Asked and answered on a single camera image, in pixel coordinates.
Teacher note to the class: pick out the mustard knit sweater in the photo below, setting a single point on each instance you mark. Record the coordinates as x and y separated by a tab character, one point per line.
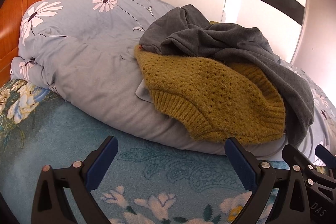
210	92

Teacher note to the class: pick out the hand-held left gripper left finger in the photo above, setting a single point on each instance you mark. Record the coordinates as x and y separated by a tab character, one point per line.
102	165

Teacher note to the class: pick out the light blue floral duvet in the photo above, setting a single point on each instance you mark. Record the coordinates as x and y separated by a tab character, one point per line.
78	56

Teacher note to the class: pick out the teal floral blanket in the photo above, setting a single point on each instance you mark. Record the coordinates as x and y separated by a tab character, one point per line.
65	132

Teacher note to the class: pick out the grey sweater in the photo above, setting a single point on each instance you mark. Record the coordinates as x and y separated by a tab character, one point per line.
223	37

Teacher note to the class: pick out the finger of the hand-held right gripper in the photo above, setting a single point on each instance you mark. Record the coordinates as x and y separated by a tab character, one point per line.
290	153
326	157

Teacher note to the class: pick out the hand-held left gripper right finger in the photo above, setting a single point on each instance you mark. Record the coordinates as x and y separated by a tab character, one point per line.
241	165

